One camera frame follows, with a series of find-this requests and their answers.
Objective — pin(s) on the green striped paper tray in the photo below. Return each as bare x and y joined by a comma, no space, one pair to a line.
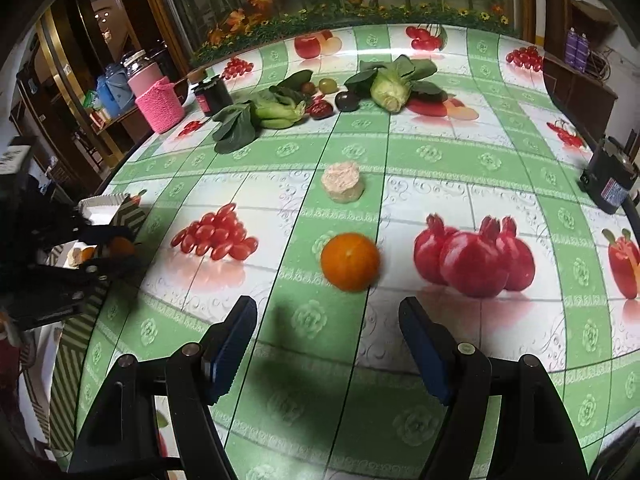
75,340

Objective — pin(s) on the wooden side table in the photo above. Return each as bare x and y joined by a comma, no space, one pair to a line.
122,122

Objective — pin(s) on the brownish tomato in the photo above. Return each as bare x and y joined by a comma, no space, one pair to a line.
309,88

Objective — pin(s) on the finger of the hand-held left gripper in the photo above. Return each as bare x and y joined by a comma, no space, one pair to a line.
115,266
100,232

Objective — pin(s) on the wooden shelf unit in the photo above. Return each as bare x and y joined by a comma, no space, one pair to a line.
580,90

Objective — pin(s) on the beige ridged cut stalk piece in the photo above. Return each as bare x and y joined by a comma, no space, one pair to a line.
343,181
75,256

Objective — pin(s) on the dark purple plum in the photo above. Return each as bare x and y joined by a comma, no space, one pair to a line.
346,101

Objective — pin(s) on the black pump motor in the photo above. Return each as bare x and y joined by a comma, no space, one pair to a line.
612,180

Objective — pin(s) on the pink lidded bottle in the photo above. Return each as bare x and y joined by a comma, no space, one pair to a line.
142,72

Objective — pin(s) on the pink knitted holder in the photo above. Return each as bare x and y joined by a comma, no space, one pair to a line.
160,106

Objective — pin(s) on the black jar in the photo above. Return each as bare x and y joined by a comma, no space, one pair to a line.
212,95

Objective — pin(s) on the blue kettle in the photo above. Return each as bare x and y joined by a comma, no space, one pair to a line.
107,92

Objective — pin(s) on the dark red fruit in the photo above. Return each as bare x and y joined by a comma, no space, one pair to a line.
320,108

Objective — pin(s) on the green tomato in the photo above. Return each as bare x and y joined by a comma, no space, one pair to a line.
327,85

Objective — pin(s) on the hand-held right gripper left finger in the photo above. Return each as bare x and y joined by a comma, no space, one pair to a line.
227,355

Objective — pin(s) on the green bok choy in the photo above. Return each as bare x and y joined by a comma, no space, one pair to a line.
395,86
260,116

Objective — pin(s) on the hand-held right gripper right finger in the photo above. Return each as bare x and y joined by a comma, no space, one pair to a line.
430,355

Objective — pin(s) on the purple bottles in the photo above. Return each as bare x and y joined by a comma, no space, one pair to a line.
577,47

